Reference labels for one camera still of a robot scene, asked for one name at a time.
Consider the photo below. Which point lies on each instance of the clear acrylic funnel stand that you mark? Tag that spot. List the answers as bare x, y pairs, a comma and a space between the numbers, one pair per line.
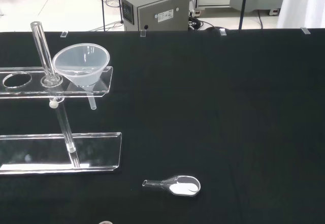
101, 153

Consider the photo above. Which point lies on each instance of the glass weighing funnel with powder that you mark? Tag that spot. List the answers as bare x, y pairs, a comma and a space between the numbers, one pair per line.
184, 187

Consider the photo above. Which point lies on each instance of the black bench cloth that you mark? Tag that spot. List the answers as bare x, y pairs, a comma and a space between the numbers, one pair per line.
228, 107

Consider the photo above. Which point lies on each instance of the clear cloth clip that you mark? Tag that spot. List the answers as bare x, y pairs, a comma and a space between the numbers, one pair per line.
222, 31
64, 34
143, 33
305, 31

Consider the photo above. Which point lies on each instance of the grey metal control cabinet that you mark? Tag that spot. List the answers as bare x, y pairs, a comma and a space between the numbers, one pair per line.
162, 15

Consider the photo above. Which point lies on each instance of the black tripod pole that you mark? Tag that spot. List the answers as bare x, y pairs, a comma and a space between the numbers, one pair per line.
102, 5
119, 0
243, 5

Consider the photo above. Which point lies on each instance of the white curtain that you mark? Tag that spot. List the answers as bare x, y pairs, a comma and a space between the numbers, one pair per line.
304, 3

